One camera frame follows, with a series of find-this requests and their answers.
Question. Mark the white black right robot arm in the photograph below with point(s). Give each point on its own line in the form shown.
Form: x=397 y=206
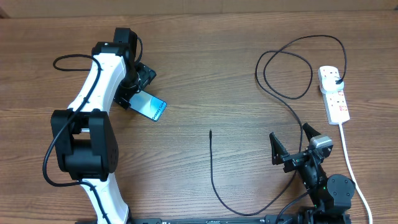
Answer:
x=331 y=195

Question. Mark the white charger plug adapter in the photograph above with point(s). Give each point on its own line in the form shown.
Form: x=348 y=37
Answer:
x=331 y=84

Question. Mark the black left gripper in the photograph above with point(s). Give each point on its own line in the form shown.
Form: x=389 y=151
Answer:
x=146 y=74

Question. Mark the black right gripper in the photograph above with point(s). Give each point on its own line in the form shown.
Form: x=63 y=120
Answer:
x=278 y=154

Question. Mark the blue Galaxy smartphone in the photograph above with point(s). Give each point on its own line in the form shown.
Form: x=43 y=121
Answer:
x=148 y=105

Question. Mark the white power strip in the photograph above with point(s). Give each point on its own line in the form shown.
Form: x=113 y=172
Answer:
x=335 y=103

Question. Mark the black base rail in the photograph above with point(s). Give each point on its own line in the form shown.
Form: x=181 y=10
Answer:
x=214 y=221

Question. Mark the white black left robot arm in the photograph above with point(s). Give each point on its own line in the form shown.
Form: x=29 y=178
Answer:
x=84 y=149

